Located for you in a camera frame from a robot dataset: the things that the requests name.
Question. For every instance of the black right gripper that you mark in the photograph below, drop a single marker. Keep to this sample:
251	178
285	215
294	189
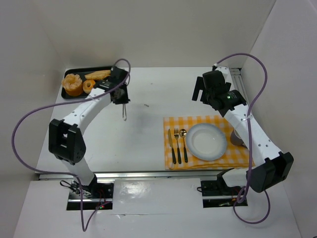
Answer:
201	89

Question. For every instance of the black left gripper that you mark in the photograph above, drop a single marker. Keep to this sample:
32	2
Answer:
121	95

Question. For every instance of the metal tongs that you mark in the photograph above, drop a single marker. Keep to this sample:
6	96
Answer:
124	112

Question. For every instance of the sugared orange round cake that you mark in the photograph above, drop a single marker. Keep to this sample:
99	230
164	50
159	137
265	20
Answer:
73	85

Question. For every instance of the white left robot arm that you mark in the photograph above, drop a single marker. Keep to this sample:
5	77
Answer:
66	141

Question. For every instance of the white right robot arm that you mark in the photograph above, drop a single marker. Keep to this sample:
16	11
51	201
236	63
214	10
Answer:
272	166

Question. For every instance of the long flat pastry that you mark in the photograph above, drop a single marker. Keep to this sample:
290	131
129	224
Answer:
98	75

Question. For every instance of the black baking tray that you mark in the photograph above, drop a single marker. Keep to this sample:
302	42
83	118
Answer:
82	72

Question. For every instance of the white plate blue rim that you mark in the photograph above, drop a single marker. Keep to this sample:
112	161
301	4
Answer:
206	142

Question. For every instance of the purple mug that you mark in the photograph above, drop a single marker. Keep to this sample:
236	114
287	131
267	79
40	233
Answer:
236	140

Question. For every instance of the yellow checkered cloth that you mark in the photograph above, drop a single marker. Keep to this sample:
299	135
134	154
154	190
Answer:
234	157

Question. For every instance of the orange ring donut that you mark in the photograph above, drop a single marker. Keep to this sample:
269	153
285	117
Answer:
88	86

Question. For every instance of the gold spoon black handle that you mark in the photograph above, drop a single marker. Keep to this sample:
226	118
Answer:
183	134

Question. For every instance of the black handled fork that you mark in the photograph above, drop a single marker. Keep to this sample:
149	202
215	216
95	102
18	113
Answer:
176	136

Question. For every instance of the black handled knife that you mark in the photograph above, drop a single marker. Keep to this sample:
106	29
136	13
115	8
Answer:
171	146

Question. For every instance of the aluminium front rail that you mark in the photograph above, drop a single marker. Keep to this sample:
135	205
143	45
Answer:
158	174

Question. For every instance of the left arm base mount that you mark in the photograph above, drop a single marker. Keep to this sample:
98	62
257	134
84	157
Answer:
101	197

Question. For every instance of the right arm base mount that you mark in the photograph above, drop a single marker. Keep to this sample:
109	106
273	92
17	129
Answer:
217	196

